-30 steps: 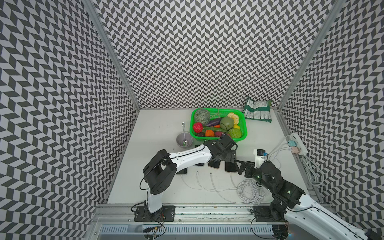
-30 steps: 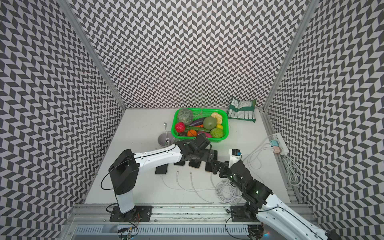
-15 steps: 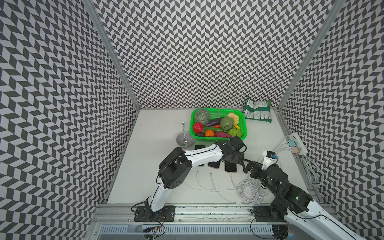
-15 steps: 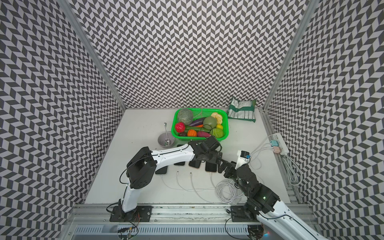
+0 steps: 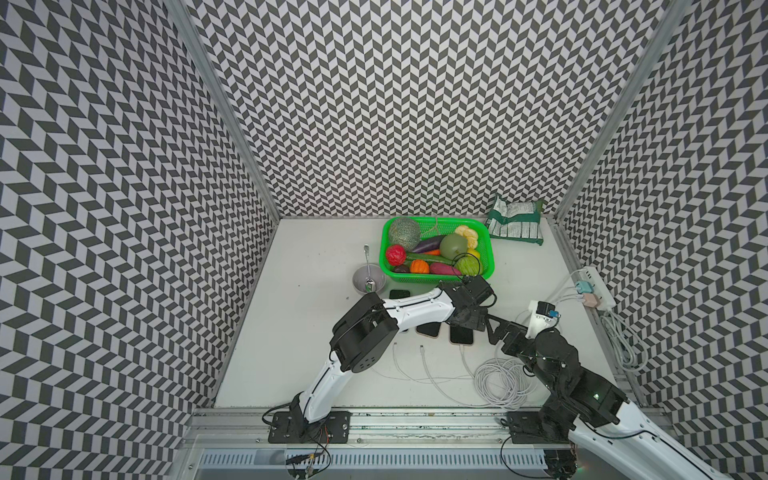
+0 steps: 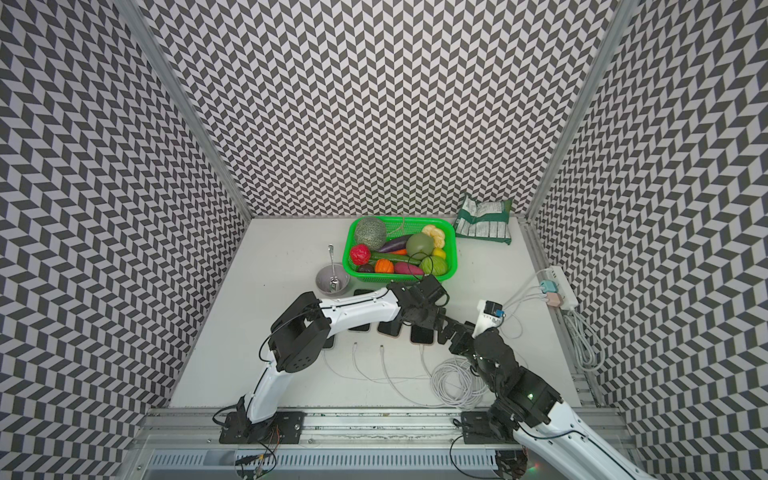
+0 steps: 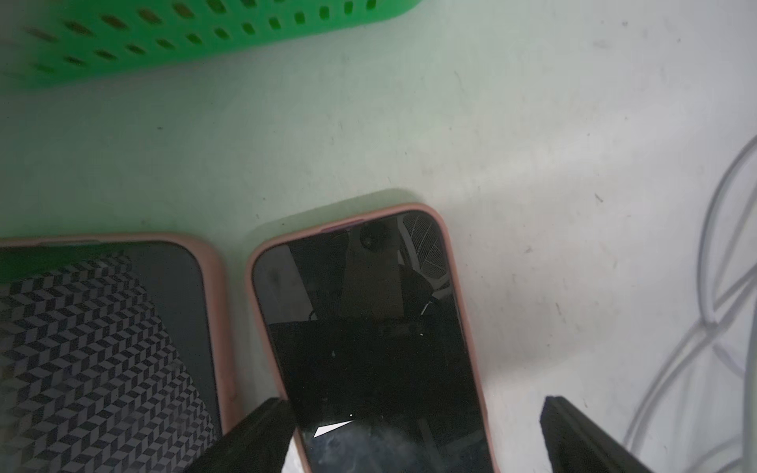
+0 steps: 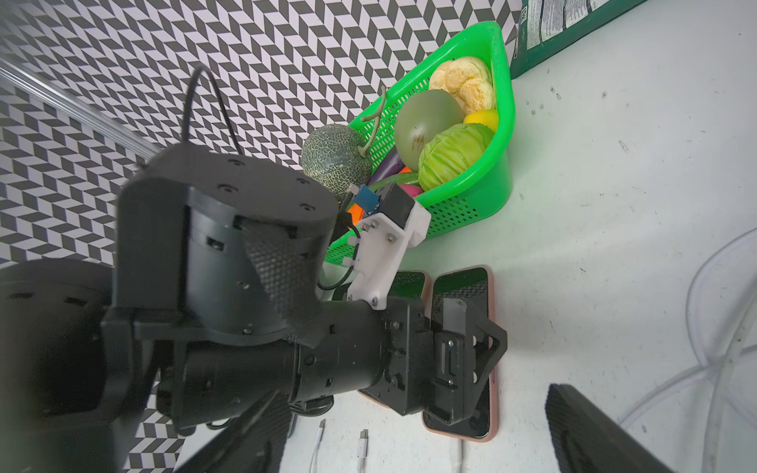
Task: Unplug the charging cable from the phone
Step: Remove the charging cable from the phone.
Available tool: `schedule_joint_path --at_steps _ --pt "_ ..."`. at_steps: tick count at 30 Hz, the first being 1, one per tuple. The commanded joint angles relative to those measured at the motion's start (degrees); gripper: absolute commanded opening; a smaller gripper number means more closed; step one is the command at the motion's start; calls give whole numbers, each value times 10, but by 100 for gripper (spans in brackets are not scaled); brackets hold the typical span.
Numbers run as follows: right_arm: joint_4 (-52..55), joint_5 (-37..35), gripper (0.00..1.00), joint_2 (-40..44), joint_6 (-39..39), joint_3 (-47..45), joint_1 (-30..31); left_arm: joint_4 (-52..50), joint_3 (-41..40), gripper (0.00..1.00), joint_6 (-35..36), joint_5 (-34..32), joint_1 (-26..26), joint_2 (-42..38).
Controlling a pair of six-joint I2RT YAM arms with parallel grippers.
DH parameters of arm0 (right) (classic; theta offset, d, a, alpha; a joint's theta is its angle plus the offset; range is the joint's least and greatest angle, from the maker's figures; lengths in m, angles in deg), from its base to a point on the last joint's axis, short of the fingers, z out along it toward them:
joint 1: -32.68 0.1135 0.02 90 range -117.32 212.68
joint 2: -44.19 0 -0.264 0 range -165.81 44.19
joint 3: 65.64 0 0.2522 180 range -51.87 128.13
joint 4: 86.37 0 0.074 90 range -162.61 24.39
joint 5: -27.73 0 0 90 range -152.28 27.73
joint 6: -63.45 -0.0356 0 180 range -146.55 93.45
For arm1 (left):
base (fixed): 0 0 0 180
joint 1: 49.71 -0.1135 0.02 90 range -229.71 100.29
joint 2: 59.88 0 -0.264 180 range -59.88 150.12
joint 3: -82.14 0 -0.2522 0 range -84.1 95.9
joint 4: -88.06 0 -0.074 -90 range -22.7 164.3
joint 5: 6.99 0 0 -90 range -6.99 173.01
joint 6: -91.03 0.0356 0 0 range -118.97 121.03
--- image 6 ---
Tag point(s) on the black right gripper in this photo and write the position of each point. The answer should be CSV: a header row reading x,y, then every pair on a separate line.
x,y
464,334

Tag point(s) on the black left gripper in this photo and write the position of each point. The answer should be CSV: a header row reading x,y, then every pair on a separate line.
x,y
431,320

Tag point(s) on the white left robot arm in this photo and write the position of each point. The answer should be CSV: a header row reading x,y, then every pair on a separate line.
x,y
297,337

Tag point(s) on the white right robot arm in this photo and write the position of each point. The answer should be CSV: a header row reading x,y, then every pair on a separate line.
x,y
568,443

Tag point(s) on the magenta toy sweet potato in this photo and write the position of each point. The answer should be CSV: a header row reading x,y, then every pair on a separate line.
x,y
404,268

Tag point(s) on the light green toy gourd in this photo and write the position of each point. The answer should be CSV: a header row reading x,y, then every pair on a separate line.
x,y
434,265

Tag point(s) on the green toy cucumber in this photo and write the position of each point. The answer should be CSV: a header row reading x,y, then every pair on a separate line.
x,y
376,256

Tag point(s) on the orange toy pumpkin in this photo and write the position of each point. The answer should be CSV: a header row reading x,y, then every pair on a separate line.
x,y
384,266

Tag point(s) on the green toy apple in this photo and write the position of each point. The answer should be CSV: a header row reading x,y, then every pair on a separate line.
x,y
419,244

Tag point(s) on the purple toy eggplant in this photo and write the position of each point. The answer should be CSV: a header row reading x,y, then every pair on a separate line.
x,y
394,245

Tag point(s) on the red toy fruit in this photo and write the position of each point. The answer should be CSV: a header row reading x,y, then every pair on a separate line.
x,y
360,254

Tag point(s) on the green netted melon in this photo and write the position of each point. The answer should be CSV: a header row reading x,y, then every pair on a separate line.
x,y
371,232

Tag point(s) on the green white snack bag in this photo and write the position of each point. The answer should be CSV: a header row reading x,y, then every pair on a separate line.
x,y
487,221

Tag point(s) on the white power strip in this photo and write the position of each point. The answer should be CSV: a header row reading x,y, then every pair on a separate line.
x,y
570,301

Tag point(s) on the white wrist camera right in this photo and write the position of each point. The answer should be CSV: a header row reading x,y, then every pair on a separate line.
x,y
490,315

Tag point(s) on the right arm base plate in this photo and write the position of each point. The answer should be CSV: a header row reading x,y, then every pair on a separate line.
x,y
476,429

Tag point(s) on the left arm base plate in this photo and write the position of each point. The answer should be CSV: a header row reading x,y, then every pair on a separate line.
x,y
285,427

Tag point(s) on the aluminium corner post right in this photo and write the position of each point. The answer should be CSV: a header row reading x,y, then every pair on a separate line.
x,y
607,48

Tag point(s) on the aluminium corner post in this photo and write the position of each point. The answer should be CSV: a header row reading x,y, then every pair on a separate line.
x,y
134,19
607,48

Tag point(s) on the aluminium corner post left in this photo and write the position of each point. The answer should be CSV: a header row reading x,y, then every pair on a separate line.
x,y
134,19

